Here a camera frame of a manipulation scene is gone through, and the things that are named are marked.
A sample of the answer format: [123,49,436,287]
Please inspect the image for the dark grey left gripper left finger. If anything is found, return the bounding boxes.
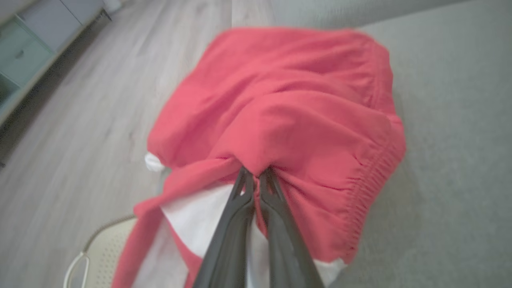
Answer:
[192,167,256,288]

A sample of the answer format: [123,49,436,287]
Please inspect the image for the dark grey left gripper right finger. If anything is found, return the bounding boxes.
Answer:
[258,167,325,288]

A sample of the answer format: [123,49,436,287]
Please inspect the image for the red shorts with elastic waistband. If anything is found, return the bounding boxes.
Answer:
[112,27,406,288]

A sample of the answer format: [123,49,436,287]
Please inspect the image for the cream plastic laundry basket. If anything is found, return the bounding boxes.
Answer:
[63,215,138,288]

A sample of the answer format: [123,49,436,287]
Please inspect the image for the low cabinet with teal drawers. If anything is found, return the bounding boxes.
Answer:
[0,0,113,125]

